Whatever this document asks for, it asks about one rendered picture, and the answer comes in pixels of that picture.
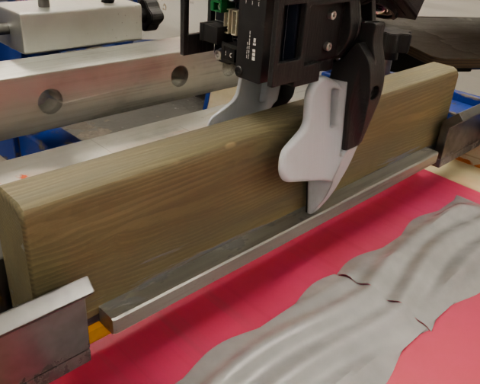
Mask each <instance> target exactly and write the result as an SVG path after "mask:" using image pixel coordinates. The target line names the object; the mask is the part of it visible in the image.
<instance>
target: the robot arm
mask: <svg viewBox="0 0 480 384"><path fill-rule="evenodd" d="M423 3H424V0H208V14H207V21H204V22H200V32H195V33H189V0H181V34H180V55H182V56H186V55H191V54H196V53H204V52H209V51H213V50H214V56H215V57H216V59H217V61H220V62H224V63H226V64H229V65H230V64H233V65H235V74H236V76H238V85H237V89H236V93H235V95H234V97H233V99H232V100H231V101H230V102H229V103H228V104H227V105H225V106H224V107H223V108H221V109H220V110H219V111H217V112H216V113H215V114H214V115H212V116H211V118H210V119H209V121H208V123H207V126H210V125H213V124H216V123H221V122H224V121H227V120H231V119H235V118H237V117H242V116H245V115H248V114H252V113H256V112H258V111H262V110H266V109H269V108H272V107H277V106H280V105H283V104H287V103H288V102H289V101H290V99H291V98H292V96H293V93H294V90H295V87H297V86H300V85H305V84H309V85H308V87H307V89H306V93H305V97H304V106H303V118H302V124H301V126H300V128H299V129H298V131H297V132H296V133H295V134H294V135H293V137H292V138H291V139H290V140H289V142H288V143H287V144H286V145H285V146H284V147H283V148H282V150H281V152H280V156H279V161H278V172H279V176H280V178H281V179H282V180H283V181H285V182H297V181H308V183H307V184H306V212H307V213H308V214H313V213H314V212H316V211H317V210H318V209H319V208H320V207H321V206H322V205H323V204H324V203H325V202H326V200H327V199H328V198H329V197H330V196H331V195H332V193H333V192H334V190H335V188H336V187H337V186H338V184H339V182H340V180H341V178H342V177H343V175H344V173H345V171H346V170H347V168H348V166H349V164H350V162H351V160H352V158H353V156H354V153H355V151H356V149H357V146H358V145H359V144H360V143H361V142H362V140H363V138H364V135H365V133H366V130H367V128H368V126H369V124H370V121H371V119H372V117H373V114H374V112H375V110H376V107H377V105H378V103H379V99H380V97H381V94H382V88H383V84H384V78H385V57H384V51H383V44H382V39H383V33H384V30H385V26H386V23H385V22H384V21H377V20H376V18H382V19H388V20H389V19H392V20H395V19H396V18H407V19H412V20H416V18H417V16H418V13H419V11H420V10H421V6H422V5H423ZM215 16H216V19H215ZM214 44H215V47H214ZM339 58H340V60H339ZM328 70H331V74H330V78H329V77H327V76H323V75H319V73H320V71H328Z"/></svg>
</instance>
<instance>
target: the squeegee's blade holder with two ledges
mask: <svg viewBox="0 0 480 384"><path fill-rule="evenodd" d="M438 153H439V152H438V151H435V150H433V149H429V148H427V147H425V148H423V149H421V150H419V151H417V152H414V153H412V154H410V155H408V156H406V157H404V158H402V159H400V160H398V161H396V162H394V163H392V164H390V165H387V166H385V167H384V168H381V169H379V170H378V171H375V172H373V173H372V174H369V175H367V176H366V177H364V178H361V179H359V180H357V181H355V182H353V183H351V184H348V185H347V186H345V187H342V188H341V189H339V190H336V191H334V192H333V193H332V195H331V196H330V197H329V198H328V199H327V200H326V202H325V203H324V204H323V205H322V206H321V207H320V208H319V209H318V210H317V211H316V212H314V213H313V214H308V213H307V212H306V206H303V207H301V208H299V209H297V210H295V211H293V212H291V213H289V214H287V215H285V216H283V217H280V218H279V219H276V220H274V221H273V222H270V223H268V224H267V225H265V226H262V227H260V228H259V229H256V230H254V231H252V232H249V233H248V234H246V235H243V236H242V237H240V238H237V239H236V240H234V241H232V242H230V243H228V244H225V245H223V246H221V247H219V248H217V249H215V250H213V251H211V252H209V253H207V254H205V255H203V256H201V257H198V258H196V259H194V260H192V261H190V262H188V263H186V264H184V265H182V266H180V267H178V268H176V269H174V270H171V271H169V272H167V273H166V274H163V275H161V276H160V277H157V278H155V279H154V280H151V281H149V282H148V283H144V284H143V285H141V286H138V287H137V288H135V289H133V290H130V291H129V292H127V293H124V294H123V295H121V296H118V297H116V298H114V299H112V300H110V301H108V302H106V303H104V304H102V305H100V306H98V307H99V315H100V321H99V322H100V323H101V324H102V325H103V326H104V327H105V328H106V329H107V330H108V331H109V332H110V333H111V334H117V333H119V332H121V331H123V330H125V329H126V328H128V327H130V326H132V325H134V324H136V323H137V322H140V321H142V320H143V319H145V318H147V317H149V316H150V315H153V314H155V313H156V312H158V311H160V310H162V309H164V308H166V307H168V306H169V305H171V304H173V303H175V302H177V301H178V300H180V299H183V298H184V297H186V296H188V295H190V294H191V293H194V292H196V291H198V290H199V289H201V288H203V287H205V286H207V285H209V284H210V283H212V282H214V281H216V280H218V279H219V278H221V277H224V276H225V275H227V274H230V273H231V272H233V271H234V270H237V269H239V268H240V267H242V266H244V265H246V264H248V263H250V262H251V261H253V260H255V259H257V258H259V257H261V256H262V255H264V254H266V253H268V252H270V251H272V250H274V249H275V248H278V247H280V246H281V245H283V244H285V243H287V242H289V241H291V240H293V239H294V238H296V237H298V236H300V235H302V234H303V233H305V232H308V231H309V230H311V229H313V228H315V227H316V226H319V225H321V224H322V223H324V222H326V221H328V220H330V219H332V218H334V217H335V216H337V215H339V214H341V213H343V212H344V211H346V210H348V209H350V208H352V207H354V206H356V205H357V204H359V203H362V202H363V201H365V200H367V199H369V198H371V197H373V196H375V195H376V194H378V193H380V192H382V191H384V190H386V189H387V188H389V187H391V186H393V185H395V184H397V183H398V182H400V181H403V180H404V179H406V178H408V177H410V176H412V175H413V174H416V173H418V172H419V171H421V170H423V169H425V168H427V167H428V166H430V165H432V164H434V163H436V161H437V156H438Z"/></svg>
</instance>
